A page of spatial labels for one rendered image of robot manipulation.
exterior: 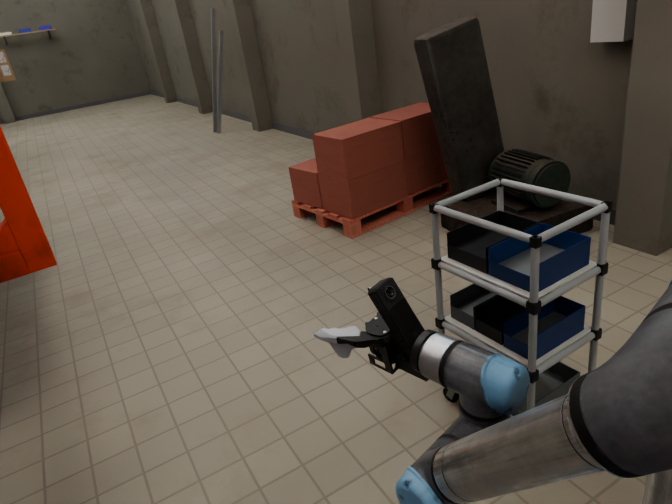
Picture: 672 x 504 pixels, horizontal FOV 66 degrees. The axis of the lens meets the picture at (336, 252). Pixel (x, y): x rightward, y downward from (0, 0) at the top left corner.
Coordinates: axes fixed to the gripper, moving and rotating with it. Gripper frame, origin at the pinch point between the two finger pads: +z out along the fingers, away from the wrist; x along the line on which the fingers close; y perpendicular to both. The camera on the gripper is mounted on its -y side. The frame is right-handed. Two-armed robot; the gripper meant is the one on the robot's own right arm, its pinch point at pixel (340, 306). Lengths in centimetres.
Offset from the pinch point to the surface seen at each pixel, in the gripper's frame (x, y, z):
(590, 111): 328, 88, 88
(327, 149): 211, 81, 247
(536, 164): 268, 103, 99
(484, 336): 87, 89, 31
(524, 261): 102, 59, 20
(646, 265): 257, 160, 24
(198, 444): -9, 123, 127
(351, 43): 376, 37, 360
